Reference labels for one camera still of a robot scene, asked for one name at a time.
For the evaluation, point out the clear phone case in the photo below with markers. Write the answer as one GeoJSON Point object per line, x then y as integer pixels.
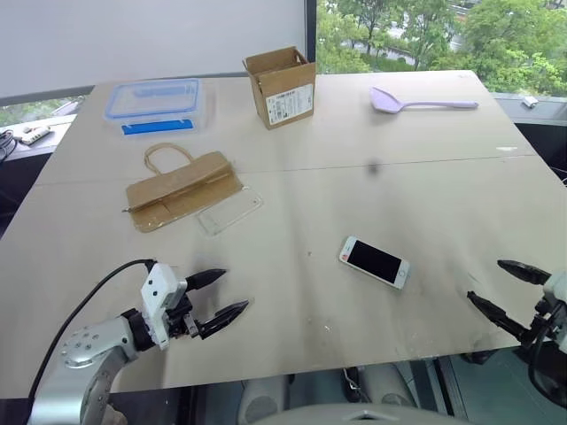
{"type": "Point", "coordinates": [230, 213]}

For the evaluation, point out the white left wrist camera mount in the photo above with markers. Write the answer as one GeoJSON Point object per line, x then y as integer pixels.
{"type": "Point", "coordinates": [155, 288]}

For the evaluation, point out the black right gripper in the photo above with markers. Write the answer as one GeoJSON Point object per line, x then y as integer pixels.
{"type": "Point", "coordinates": [549, 321]}

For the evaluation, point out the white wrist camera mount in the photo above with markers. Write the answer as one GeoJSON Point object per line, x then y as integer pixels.
{"type": "Point", "coordinates": [155, 288]}
{"type": "Point", "coordinates": [557, 288]}

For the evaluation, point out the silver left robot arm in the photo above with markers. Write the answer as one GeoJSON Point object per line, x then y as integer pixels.
{"type": "Point", "coordinates": [90, 347]}

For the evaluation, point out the purple plastic rice scoop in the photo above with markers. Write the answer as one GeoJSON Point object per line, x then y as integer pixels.
{"type": "Point", "coordinates": [386, 101]}

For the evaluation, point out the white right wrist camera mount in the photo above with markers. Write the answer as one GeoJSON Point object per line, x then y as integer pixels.
{"type": "Point", "coordinates": [557, 288]}

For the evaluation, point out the open cardboard box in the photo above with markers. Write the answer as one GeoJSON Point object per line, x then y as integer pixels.
{"type": "Point", "coordinates": [288, 99]}

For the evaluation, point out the clear container with blue lid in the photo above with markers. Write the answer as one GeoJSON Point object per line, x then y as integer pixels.
{"type": "Point", "coordinates": [153, 102]}

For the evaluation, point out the white projection screen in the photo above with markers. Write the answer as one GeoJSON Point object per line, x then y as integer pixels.
{"type": "Point", "coordinates": [150, 40]}

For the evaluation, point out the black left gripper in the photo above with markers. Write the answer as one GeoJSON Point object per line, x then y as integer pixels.
{"type": "Point", "coordinates": [179, 316]}

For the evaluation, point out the brown paper bag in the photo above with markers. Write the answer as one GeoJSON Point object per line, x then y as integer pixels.
{"type": "Point", "coordinates": [186, 188]}

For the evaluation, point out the white smartphone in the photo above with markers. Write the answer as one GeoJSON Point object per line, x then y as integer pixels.
{"type": "Point", "coordinates": [374, 262]}

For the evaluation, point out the small white plug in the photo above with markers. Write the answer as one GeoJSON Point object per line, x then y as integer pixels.
{"type": "Point", "coordinates": [530, 101]}

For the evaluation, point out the white power strip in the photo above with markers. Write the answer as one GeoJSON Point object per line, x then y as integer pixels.
{"type": "Point", "coordinates": [35, 134]}

